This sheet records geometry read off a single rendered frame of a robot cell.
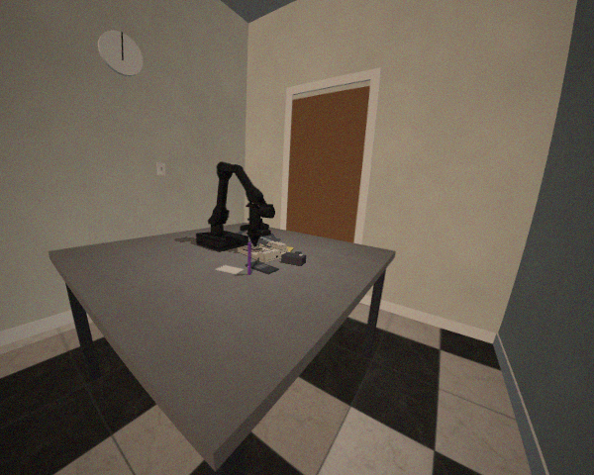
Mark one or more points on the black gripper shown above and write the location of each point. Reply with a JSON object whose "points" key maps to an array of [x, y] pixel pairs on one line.
{"points": [[254, 231]]}

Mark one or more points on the cream paper sheet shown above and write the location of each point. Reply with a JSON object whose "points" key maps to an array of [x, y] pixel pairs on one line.
{"points": [[229, 269]]}

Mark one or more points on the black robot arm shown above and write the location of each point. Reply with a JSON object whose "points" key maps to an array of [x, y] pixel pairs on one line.
{"points": [[257, 205]]}

